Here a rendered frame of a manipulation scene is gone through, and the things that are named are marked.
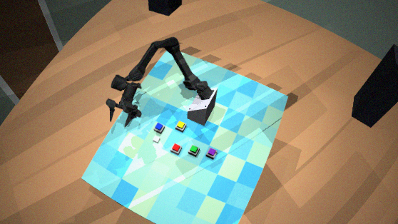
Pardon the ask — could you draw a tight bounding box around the yellow button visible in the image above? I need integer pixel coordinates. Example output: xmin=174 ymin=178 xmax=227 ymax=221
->
xmin=175 ymin=121 xmax=187 ymax=133

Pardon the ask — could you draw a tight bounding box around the green button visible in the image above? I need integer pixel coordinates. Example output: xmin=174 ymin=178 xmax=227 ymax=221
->
xmin=188 ymin=144 xmax=200 ymax=157

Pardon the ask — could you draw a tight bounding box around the purple button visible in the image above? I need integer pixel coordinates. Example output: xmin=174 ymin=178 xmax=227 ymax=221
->
xmin=206 ymin=147 xmax=217 ymax=159

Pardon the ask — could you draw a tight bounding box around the red button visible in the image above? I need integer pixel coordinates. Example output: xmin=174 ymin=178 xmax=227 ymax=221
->
xmin=170 ymin=143 xmax=182 ymax=155

